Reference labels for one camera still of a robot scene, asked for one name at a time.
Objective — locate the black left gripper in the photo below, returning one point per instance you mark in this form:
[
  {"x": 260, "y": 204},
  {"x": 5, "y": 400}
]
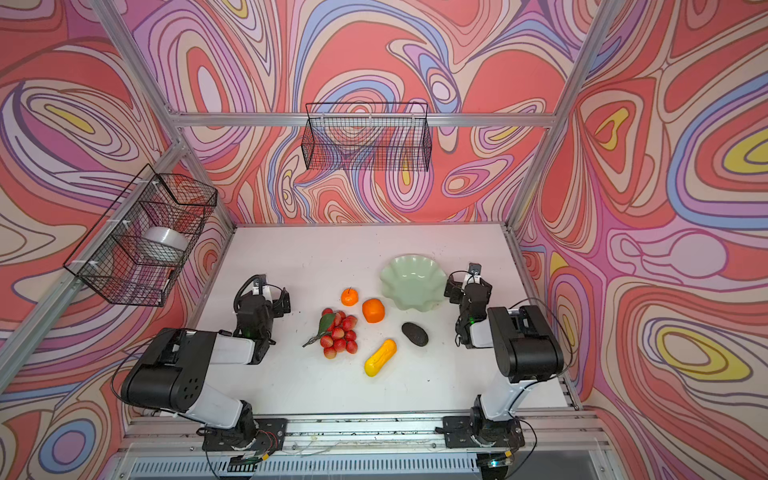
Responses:
[{"x": 279, "y": 303}]

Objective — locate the black wire basket left wall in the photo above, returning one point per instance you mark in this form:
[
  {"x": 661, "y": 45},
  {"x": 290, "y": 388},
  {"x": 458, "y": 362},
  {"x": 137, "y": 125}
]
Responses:
[{"x": 137, "y": 258}]

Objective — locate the black wire basket back wall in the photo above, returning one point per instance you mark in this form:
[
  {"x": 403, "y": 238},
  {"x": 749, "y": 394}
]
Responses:
[{"x": 367, "y": 136}]

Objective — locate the dark fake avocado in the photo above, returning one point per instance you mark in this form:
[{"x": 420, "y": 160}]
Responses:
[{"x": 415, "y": 334}]

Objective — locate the yellow fake mango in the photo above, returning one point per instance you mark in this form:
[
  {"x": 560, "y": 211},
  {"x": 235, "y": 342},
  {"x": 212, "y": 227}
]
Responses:
[{"x": 380, "y": 357}]

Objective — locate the green scalloped fruit bowl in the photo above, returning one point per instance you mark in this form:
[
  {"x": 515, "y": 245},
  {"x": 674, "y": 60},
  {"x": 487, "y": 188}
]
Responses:
[{"x": 413, "y": 282}]

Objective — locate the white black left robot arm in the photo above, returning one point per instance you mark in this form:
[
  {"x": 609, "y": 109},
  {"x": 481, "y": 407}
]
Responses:
[{"x": 170, "y": 375}]

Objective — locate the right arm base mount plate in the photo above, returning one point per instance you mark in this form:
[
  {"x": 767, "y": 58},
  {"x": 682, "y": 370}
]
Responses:
[{"x": 463, "y": 432}]

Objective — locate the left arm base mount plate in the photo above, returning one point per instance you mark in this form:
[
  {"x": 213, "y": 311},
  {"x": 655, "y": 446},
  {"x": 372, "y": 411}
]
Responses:
[{"x": 264, "y": 435}]

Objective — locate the large fake orange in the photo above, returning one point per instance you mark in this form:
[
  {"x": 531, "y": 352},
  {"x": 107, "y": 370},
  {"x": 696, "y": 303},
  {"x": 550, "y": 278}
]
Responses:
[{"x": 373, "y": 310}]

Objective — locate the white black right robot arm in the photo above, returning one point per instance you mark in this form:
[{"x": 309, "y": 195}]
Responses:
[{"x": 526, "y": 352}]

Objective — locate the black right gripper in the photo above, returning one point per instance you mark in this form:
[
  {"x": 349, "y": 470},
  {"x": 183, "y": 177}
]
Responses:
[{"x": 456, "y": 291}]

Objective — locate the red lychee bunch with leaf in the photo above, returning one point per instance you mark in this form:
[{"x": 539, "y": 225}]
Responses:
[{"x": 335, "y": 334}]

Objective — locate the small orange tangerine with stem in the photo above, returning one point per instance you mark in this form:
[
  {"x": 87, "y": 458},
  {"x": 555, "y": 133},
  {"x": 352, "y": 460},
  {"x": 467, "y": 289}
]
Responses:
[{"x": 349, "y": 297}]

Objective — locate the black wire basket wall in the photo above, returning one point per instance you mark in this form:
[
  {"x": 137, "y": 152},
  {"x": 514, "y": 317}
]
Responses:
[
  {"x": 137, "y": 258},
  {"x": 367, "y": 136}
]

